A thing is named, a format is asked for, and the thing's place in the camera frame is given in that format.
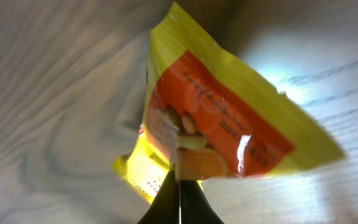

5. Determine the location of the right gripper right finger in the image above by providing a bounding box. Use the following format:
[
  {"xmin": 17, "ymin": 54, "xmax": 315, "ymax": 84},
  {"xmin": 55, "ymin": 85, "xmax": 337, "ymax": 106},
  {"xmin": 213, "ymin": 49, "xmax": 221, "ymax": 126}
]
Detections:
[{"xmin": 180, "ymin": 180, "xmax": 224, "ymax": 224}]

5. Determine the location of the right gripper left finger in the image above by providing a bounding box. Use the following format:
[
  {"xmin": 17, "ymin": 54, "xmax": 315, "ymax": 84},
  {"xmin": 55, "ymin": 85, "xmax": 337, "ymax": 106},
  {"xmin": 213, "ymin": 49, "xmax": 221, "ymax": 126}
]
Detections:
[{"xmin": 138, "ymin": 170, "xmax": 180, "ymax": 224}]

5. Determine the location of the yellow orange snack packet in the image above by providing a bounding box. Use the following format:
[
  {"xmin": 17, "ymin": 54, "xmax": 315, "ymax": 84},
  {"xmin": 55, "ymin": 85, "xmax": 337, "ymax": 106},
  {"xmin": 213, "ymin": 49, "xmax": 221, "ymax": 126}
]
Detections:
[{"xmin": 112, "ymin": 3, "xmax": 344, "ymax": 202}]

